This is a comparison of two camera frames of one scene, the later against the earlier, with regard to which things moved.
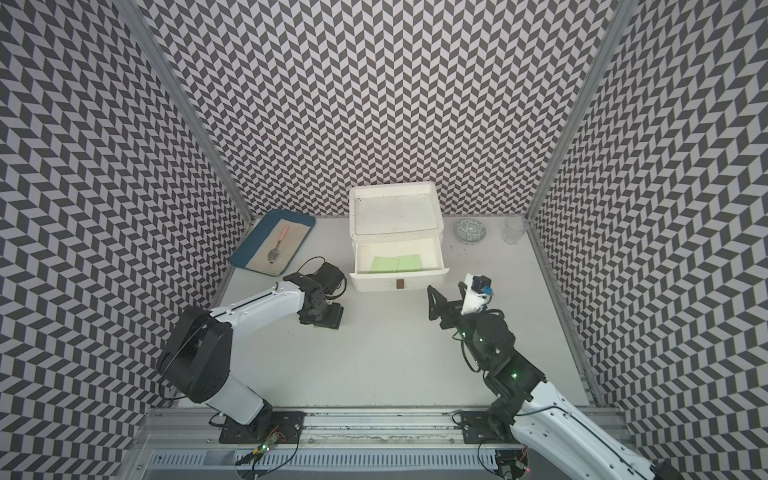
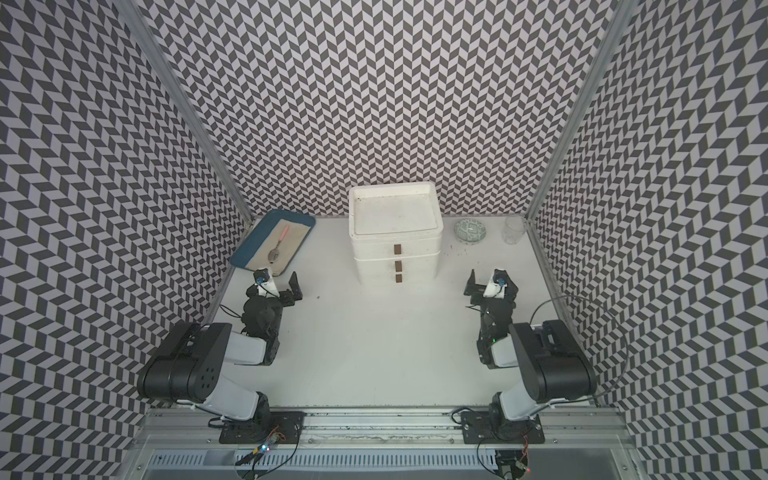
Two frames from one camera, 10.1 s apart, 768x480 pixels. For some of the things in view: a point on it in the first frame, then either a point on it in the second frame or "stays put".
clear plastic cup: x=515 y=227 stays put
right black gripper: x=453 y=308 -> x=479 y=290
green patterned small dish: x=469 y=231 stays put
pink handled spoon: x=274 y=252 stays put
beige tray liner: x=289 y=245 stays put
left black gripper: x=332 y=322 -> x=288 y=299
